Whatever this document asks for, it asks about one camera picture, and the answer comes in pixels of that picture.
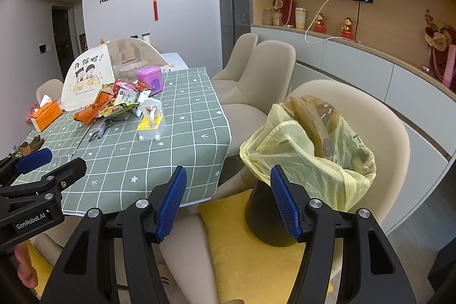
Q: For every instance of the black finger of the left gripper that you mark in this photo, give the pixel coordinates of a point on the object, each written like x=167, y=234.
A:
x=62, y=177

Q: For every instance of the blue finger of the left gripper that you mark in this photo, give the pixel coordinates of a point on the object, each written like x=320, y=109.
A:
x=33, y=161

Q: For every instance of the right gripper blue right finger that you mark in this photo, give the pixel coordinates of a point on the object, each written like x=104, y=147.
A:
x=302, y=215

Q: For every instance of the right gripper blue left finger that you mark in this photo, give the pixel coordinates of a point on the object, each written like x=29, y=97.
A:
x=151, y=219

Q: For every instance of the yellow snack wrapper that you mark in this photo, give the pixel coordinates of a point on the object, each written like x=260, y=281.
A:
x=114, y=111

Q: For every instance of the red gold snack bag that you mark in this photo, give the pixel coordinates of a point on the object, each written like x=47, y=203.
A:
x=121, y=84

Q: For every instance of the green white snack package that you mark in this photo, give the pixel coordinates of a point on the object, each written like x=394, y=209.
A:
x=129, y=99

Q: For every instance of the black trash bin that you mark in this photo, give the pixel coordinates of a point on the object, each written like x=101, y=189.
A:
x=263, y=217

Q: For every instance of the yellow trash bag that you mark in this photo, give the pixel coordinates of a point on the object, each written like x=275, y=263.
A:
x=316, y=148

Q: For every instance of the left hand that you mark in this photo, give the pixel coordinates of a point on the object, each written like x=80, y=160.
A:
x=26, y=272

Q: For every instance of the orange tissue box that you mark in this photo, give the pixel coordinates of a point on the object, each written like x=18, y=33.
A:
x=45, y=115

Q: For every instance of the green checked tablecloth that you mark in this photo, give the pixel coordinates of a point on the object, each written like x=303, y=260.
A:
x=122, y=168

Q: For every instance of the yellow seat cushion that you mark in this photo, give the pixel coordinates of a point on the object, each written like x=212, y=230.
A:
x=245, y=267

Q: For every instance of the orange pouch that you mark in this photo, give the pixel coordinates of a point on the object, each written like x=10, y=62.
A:
x=91, y=112

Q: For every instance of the beige chair left side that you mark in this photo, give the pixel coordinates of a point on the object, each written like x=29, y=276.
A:
x=52, y=88

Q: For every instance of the white yellow toy chair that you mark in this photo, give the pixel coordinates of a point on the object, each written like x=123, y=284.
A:
x=152, y=124

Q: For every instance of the mesh food cover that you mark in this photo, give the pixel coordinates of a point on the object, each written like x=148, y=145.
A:
x=101, y=66

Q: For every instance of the purple toy bin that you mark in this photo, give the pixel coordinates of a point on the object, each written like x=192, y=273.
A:
x=151, y=76

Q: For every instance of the beige dining chair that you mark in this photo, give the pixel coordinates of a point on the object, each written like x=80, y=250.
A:
x=238, y=59
x=267, y=77

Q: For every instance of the beige dining chair far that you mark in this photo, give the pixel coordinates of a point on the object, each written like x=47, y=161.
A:
x=238, y=59

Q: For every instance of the white sideboard cabinet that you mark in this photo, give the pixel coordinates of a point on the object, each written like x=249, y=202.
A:
x=427, y=112

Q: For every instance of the red figurine right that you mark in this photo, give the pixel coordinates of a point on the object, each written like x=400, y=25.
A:
x=347, y=30

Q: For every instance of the red figurine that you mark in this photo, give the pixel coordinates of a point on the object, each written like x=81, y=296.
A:
x=319, y=24
x=347, y=30

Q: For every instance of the red figurine left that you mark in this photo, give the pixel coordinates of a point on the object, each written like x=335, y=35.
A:
x=319, y=24

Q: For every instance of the red gift bag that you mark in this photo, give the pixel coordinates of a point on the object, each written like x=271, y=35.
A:
x=288, y=14

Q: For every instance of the yellow white cup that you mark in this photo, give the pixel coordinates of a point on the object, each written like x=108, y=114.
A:
x=300, y=18

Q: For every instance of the flower bouquet decoration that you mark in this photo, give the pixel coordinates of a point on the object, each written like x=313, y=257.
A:
x=440, y=38

